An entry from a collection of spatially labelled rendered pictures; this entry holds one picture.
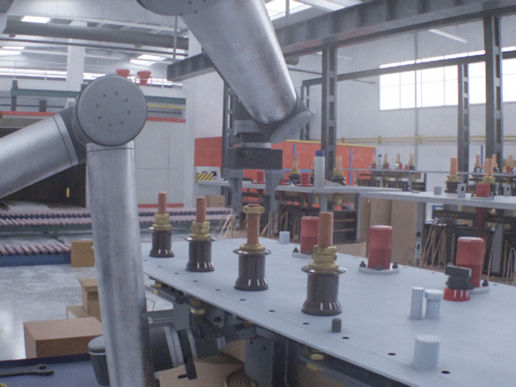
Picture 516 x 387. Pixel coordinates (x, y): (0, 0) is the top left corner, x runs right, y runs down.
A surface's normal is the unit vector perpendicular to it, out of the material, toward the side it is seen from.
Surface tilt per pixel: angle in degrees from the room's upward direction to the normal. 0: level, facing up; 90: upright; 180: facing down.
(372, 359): 11
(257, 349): 90
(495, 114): 90
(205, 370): 90
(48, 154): 102
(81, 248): 90
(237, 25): 145
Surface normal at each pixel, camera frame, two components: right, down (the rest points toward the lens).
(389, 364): -0.14, -0.98
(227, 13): 0.42, 0.90
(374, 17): -0.85, 0.01
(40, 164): 0.49, 0.45
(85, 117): 0.25, 0.05
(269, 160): 0.49, 0.06
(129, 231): 0.69, -0.02
